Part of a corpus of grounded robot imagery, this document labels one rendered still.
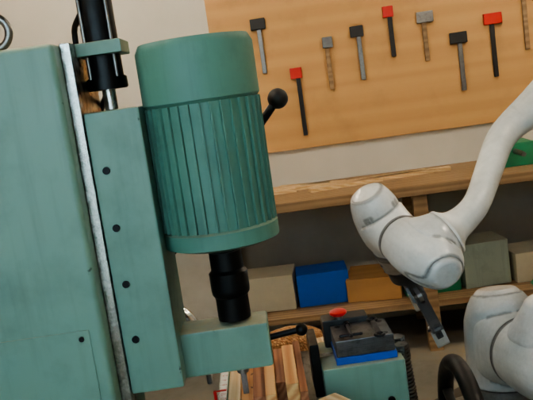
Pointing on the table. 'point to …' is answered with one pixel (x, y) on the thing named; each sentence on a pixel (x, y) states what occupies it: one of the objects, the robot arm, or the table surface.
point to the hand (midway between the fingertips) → (431, 322)
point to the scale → (223, 386)
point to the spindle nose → (230, 286)
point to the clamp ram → (316, 362)
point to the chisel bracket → (226, 345)
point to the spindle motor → (208, 141)
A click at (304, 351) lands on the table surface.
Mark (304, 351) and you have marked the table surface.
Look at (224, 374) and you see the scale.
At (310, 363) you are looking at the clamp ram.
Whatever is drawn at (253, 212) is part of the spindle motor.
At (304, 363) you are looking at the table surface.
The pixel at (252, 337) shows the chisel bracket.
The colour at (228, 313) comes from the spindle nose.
